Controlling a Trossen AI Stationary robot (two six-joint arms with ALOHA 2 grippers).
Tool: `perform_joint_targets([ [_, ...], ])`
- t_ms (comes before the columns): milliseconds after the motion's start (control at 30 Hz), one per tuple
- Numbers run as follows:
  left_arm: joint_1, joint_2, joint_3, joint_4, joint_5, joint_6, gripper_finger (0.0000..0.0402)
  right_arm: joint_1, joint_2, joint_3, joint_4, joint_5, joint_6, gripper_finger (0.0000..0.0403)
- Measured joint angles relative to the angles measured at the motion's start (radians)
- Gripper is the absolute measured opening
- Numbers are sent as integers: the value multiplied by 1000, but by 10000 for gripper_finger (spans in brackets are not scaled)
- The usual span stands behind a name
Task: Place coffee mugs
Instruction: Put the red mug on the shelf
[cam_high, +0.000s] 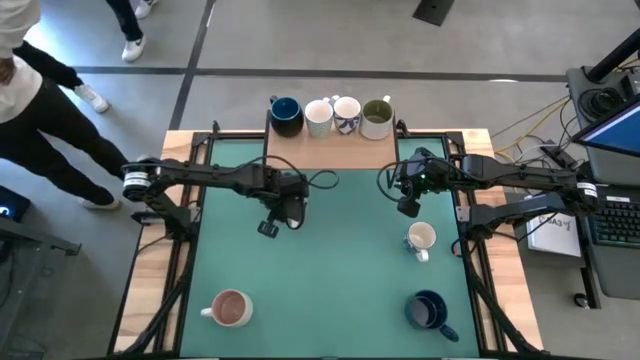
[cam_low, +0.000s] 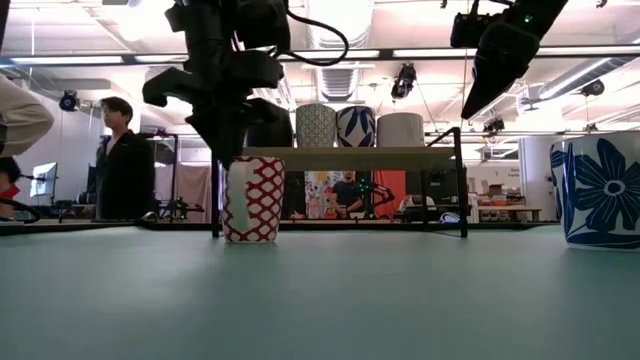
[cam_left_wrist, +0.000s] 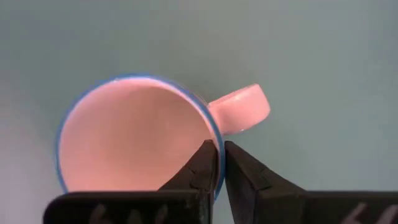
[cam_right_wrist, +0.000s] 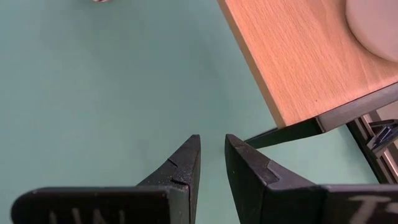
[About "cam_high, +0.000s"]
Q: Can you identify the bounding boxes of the black pole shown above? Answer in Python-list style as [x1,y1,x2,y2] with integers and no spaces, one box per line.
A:
[585,29,640,84]

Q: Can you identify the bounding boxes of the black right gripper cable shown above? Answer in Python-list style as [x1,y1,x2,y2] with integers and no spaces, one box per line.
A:
[375,159,416,204]

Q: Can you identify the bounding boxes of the wide dark blue mug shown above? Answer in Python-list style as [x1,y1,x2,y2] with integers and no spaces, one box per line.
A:
[403,289,460,344]

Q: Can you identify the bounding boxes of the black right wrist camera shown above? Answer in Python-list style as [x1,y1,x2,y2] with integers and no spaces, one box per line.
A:
[397,196,422,219]

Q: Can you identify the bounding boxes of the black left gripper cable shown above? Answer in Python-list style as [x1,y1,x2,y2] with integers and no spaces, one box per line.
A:
[234,154,340,191]

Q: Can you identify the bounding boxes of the black device blue light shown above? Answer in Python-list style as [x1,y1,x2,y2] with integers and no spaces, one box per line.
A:
[0,184,32,223]

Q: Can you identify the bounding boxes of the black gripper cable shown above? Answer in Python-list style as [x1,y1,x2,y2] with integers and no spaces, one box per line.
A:
[375,159,416,204]
[234,154,340,191]

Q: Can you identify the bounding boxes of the black metal table frame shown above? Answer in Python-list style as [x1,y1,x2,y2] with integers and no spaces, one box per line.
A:
[107,119,546,360]

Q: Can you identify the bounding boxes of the yellow cable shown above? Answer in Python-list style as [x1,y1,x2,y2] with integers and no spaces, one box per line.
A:
[494,97,574,154]

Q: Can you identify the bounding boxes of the white mug olive interior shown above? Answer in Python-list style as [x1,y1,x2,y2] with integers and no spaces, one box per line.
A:
[358,94,395,142]

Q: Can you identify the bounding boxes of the green table mat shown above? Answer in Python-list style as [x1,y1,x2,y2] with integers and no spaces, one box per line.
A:
[178,137,482,359]

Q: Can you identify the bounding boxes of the black keyboard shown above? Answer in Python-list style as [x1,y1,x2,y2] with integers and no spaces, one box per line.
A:
[583,193,640,250]

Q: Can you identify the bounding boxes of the grey side stand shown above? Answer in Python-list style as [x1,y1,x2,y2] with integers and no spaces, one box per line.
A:
[0,215,81,351]

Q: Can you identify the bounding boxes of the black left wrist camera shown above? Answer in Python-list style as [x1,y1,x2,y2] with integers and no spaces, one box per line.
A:
[256,219,280,240]

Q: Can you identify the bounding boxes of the white mug blue flowers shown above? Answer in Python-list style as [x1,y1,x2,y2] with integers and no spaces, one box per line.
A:
[402,220,438,264]
[329,93,363,136]

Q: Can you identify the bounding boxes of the laptop computer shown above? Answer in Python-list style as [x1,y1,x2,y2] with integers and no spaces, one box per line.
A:
[565,64,640,301]

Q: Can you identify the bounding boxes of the black power strip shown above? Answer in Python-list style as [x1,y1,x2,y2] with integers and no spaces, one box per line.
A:
[539,142,576,166]

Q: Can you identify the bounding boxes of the wooden shelf black legs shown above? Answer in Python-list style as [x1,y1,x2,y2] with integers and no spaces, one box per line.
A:
[262,108,401,190]

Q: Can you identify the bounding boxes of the round dark blue mug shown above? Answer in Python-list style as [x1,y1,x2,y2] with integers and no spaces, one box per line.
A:
[268,94,305,139]

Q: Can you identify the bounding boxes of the black floor plate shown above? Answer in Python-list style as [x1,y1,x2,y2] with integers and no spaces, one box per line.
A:
[412,0,456,27]

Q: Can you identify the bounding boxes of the white mug green leaves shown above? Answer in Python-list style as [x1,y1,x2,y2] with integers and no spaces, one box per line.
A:
[303,97,335,140]

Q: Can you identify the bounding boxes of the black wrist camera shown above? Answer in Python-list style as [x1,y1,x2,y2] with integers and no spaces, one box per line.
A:
[256,219,280,240]
[397,196,422,219]

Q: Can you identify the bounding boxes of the cream mug pink interior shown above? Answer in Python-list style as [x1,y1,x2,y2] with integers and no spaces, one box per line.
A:
[199,288,255,329]

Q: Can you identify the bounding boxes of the monitor with blue screen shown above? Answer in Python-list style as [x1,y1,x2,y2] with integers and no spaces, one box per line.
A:
[572,99,640,159]

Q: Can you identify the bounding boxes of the white printed booklet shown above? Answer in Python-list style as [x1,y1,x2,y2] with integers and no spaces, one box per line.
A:
[525,209,584,259]

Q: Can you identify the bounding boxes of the black round lens device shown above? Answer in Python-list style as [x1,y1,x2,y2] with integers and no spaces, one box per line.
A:
[578,85,626,119]

